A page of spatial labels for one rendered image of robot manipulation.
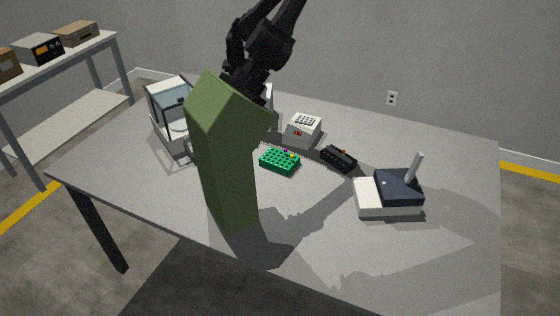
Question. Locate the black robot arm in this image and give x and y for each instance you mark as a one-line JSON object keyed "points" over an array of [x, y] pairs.
{"points": [[256, 31]]}

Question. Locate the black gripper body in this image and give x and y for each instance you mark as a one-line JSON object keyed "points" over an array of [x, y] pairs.
{"points": [[234, 61]]}

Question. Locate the green tube rack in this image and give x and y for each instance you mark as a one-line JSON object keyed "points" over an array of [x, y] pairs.
{"points": [[274, 159]]}

